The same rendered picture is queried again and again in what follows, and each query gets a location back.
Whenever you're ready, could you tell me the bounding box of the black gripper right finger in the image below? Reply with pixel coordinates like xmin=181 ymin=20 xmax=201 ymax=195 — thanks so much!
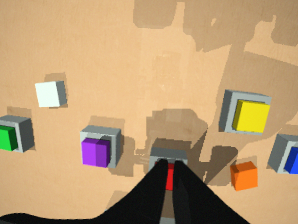
xmin=172 ymin=160 xmax=250 ymax=224

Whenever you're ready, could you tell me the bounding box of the yellow button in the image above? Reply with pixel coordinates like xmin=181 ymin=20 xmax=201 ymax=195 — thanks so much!
xmin=218 ymin=89 xmax=271 ymax=136

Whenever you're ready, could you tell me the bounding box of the red button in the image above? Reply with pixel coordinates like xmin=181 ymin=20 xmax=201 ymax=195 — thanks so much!
xmin=149 ymin=147 xmax=188 ymax=190

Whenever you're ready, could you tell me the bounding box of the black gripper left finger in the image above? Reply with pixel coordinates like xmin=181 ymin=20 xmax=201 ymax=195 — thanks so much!
xmin=0 ymin=160 xmax=169 ymax=224

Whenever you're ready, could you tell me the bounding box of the green button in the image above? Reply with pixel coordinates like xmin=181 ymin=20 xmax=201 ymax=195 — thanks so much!
xmin=0 ymin=115 xmax=35 ymax=153

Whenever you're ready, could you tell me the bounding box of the small orange block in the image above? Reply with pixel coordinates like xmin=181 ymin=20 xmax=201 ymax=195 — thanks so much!
xmin=230 ymin=161 xmax=258 ymax=192

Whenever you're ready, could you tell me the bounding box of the purple button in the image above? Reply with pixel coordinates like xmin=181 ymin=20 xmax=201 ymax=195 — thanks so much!
xmin=80 ymin=125 xmax=121 ymax=168

